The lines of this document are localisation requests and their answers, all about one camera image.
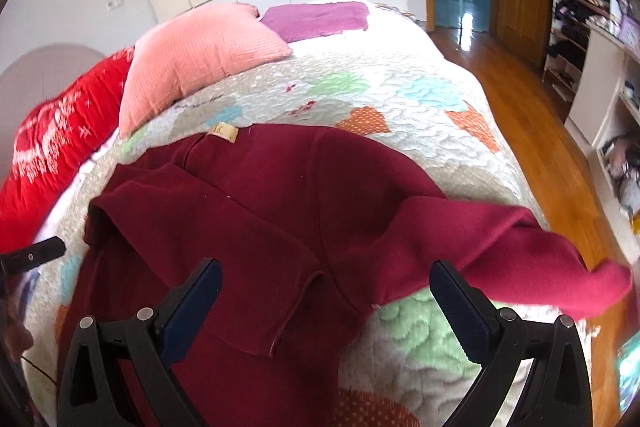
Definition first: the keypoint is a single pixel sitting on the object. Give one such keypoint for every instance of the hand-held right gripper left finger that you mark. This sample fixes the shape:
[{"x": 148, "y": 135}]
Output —
[{"x": 192, "y": 312}]

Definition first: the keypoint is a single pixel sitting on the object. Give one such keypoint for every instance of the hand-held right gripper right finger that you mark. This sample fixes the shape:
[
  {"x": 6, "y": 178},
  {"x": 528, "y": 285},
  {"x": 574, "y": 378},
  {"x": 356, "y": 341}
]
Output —
[{"x": 462, "y": 312}]

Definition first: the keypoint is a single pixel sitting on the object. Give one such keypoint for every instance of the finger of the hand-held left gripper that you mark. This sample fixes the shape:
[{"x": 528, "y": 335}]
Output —
[{"x": 37, "y": 253}]

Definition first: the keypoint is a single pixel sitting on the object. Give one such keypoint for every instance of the maroon sweater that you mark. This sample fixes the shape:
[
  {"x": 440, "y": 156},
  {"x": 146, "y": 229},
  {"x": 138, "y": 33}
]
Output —
[{"x": 260, "y": 217}]

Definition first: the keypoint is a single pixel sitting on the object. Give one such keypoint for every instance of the open shelf with clothes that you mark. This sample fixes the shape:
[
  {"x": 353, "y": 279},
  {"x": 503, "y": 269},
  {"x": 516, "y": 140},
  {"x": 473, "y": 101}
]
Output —
[{"x": 575, "y": 12}]

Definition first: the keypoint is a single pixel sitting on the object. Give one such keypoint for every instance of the red embroidered pillow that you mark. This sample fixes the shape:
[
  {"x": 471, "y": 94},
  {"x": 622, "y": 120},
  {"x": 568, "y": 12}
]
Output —
[{"x": 55, "y": 142}]

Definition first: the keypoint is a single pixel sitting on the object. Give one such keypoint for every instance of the patchwork quilted bedspread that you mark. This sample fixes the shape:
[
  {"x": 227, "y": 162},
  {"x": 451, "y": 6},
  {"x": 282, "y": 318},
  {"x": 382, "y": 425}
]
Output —
[{"x": 380, "y": 97}]

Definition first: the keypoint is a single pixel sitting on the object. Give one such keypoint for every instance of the white shelf unit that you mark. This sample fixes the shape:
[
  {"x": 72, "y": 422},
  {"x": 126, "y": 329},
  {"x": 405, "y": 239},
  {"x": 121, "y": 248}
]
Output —
[{"x": 610, "y": 117}]

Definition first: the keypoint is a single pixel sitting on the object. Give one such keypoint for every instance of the pink knitted pillow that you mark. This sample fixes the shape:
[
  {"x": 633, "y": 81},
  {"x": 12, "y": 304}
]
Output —
[{"x": 200, "y": 52}]

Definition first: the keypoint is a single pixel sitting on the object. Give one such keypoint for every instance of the purple folded cloth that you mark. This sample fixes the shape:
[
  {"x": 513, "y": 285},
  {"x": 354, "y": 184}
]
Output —
[{"x": 315, "y": 19}]

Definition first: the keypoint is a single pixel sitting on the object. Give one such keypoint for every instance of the white wall socket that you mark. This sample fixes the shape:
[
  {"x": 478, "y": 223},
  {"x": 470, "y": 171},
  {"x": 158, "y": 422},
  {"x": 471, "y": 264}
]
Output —
[{"x": 115, "y": 3}]

